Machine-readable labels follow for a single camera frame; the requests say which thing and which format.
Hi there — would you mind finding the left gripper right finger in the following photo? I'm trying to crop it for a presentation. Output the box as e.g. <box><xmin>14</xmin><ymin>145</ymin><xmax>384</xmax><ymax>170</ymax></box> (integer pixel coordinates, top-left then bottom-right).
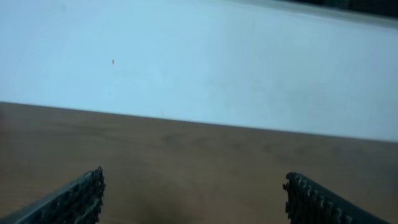
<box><xmin>282</xmin><ymin>172</ymin><xmax>387</xmax><ymax>224</ymax></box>

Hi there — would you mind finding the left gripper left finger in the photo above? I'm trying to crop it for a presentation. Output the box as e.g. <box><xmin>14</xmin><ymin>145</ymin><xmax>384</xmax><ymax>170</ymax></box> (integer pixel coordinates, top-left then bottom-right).
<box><xmin>1</xmin><ymin>167</ymin><xmax>106</xmax><ymax>224</ymax></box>

